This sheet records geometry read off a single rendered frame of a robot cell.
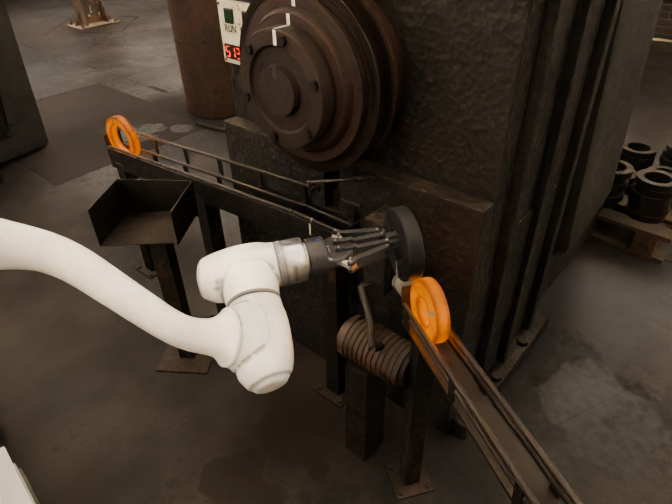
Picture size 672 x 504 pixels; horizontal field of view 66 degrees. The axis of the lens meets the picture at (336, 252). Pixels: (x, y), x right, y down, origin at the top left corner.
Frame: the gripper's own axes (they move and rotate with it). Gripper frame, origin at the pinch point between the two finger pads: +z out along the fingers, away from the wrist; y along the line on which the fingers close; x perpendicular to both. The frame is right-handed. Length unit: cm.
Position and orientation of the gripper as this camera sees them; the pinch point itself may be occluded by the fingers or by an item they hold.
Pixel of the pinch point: (402, 237)
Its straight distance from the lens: 107.3
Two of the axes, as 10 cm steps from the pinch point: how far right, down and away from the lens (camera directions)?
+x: -0.7, -8.1, -5.9
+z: 9.6, -2.1, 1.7
